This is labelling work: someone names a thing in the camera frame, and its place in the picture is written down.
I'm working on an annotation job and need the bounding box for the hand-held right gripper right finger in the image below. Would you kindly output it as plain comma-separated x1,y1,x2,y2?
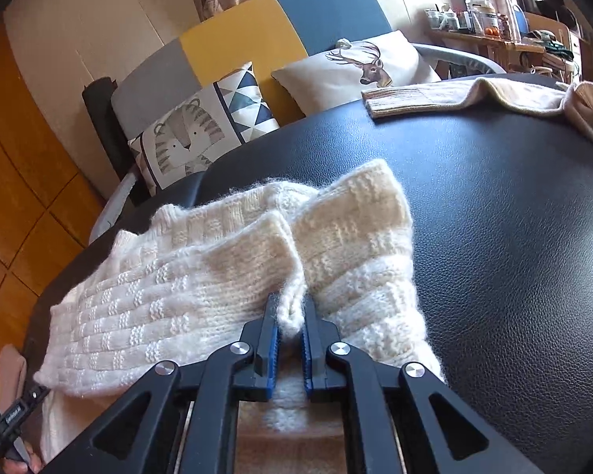
300,296,544,474

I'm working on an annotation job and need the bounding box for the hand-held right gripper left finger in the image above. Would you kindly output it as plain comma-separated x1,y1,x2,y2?
42,292,283,474

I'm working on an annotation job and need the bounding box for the pink folded garment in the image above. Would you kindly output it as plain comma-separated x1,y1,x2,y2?
0,344,29,413

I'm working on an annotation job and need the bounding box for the wooden wardrobe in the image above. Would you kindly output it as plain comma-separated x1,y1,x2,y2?
0,15,110,406

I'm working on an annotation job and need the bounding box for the wooden desk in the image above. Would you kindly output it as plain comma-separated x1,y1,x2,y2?
427,27,549,76

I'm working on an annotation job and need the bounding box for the deer print cushion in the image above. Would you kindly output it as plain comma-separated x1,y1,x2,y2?
271,30,443,114

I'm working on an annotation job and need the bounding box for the tiger print cushion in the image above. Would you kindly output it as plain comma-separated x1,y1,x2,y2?
127,62,281,196

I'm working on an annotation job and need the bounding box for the group of jars and bottles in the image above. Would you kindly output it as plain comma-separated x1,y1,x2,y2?
425,0,512,36

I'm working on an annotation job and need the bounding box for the grey yellow blue sofa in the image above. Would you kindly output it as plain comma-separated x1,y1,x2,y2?
89,0,507,245

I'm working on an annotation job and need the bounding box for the person's left hand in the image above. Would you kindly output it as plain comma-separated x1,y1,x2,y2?
4,446,44,474

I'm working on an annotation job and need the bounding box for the beige sweater with ribbed cuff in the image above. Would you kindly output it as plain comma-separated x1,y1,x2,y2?
361,79,593,156

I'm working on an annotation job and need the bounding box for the black rolled mat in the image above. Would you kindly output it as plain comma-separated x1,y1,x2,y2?
81,76,149,208

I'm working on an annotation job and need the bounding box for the cream knit sweater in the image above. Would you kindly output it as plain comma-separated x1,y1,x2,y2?
32,158,448,460

